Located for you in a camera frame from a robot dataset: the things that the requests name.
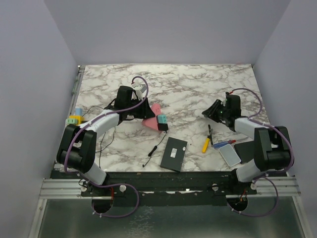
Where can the green plug adapter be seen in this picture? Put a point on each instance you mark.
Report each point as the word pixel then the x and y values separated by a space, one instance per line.
pixel 73 121

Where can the yellow plug adapter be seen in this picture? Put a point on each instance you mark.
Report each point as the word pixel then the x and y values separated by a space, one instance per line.
pixel 80 119

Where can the yellow handled utility knife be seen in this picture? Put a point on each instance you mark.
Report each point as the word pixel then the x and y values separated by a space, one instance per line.
pixel 208 140

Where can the teal usb charger plug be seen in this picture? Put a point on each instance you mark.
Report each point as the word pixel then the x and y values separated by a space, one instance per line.
pixel 162 119

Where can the black adapter with cord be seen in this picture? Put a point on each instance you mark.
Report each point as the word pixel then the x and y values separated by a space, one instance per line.
pixel 162 127

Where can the black flat plate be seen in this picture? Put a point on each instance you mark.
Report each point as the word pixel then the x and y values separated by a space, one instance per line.
pixel 245 151

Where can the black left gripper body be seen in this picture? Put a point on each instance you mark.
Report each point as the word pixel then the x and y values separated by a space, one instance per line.
pixel 134 101

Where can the black rectangular box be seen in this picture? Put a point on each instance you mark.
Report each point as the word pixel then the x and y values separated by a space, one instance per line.
pixel 173 154

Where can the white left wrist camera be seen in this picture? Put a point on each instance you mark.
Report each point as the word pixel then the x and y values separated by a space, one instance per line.
pixel 140 88

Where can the blue red screwdriver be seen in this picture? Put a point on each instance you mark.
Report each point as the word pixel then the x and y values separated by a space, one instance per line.
pixel 223 143

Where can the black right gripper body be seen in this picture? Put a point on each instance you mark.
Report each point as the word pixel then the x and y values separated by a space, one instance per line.
pixel 218 112

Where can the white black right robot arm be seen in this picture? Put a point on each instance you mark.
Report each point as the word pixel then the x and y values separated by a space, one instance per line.
pixel 272 150

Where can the aluminium frame rail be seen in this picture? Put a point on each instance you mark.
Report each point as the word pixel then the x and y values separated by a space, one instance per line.
pixel 60 189

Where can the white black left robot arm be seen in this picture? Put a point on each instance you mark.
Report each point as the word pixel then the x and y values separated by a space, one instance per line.
pixel 78 144

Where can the pink power strip socket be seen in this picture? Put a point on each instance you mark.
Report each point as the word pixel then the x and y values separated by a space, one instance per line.
pixel 152 123

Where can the white grey phone case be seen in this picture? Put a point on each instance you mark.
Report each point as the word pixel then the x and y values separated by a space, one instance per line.
pixel 229 155

